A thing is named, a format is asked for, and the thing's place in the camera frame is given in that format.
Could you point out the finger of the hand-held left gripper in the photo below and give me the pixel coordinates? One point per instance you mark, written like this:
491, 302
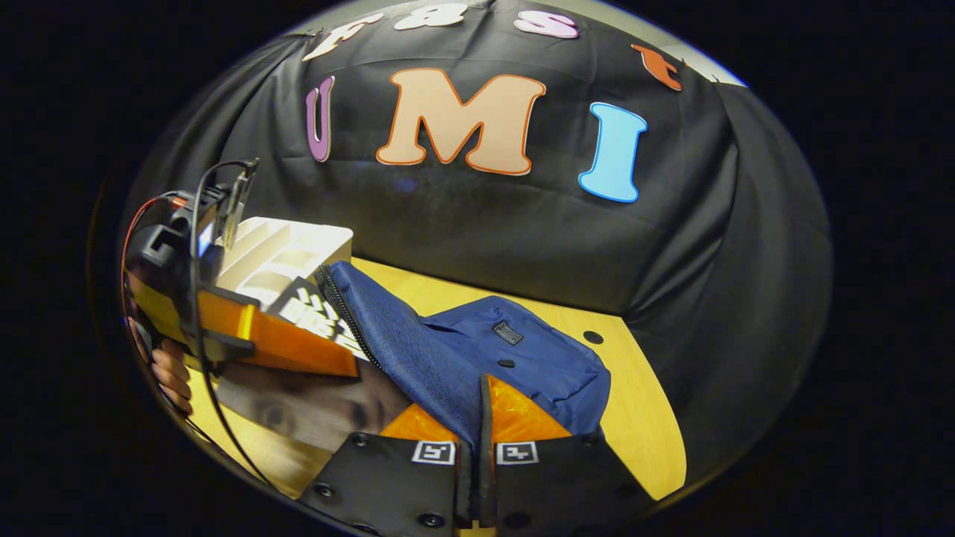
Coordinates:
298, 347

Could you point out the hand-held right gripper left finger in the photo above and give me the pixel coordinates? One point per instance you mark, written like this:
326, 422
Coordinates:
388, 485

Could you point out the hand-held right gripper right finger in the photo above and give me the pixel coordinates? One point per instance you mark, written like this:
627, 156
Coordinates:
485, 462

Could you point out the black and white book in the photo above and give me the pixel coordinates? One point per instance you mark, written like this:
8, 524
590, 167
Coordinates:
313, 406

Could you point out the white bookshelf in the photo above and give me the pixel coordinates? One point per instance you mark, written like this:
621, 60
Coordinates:
291, 246

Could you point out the blue schoolbag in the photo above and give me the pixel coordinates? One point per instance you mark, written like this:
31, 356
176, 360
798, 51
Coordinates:
462, 358

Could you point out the black table grommet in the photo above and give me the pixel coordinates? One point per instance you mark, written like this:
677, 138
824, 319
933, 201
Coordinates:
593, 337

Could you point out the black backdrop cloth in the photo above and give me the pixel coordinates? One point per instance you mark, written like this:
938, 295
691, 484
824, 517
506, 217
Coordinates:
522, 239

